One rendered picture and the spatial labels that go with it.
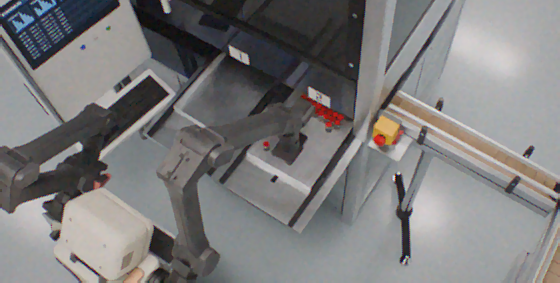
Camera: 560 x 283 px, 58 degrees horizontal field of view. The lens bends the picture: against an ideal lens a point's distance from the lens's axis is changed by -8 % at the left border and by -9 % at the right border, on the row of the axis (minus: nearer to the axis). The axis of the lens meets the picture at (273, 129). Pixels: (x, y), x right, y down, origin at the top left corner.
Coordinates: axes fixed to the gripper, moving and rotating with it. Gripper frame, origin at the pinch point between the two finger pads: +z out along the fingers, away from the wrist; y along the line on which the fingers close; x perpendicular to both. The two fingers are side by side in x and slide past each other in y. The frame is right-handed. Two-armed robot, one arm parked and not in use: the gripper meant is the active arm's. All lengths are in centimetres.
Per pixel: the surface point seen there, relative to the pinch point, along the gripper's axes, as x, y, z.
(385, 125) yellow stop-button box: -18.0, 28.4, 5.7
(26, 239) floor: 124, -80, 108
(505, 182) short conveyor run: -63, 37, 16
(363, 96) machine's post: -9.4, 26.9, -7.0
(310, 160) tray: -0.2, 10.1, 20.3
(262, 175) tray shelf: 10.5, -3.5, 20.3
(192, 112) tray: 47, 3, 21
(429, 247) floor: -53, 35, 109
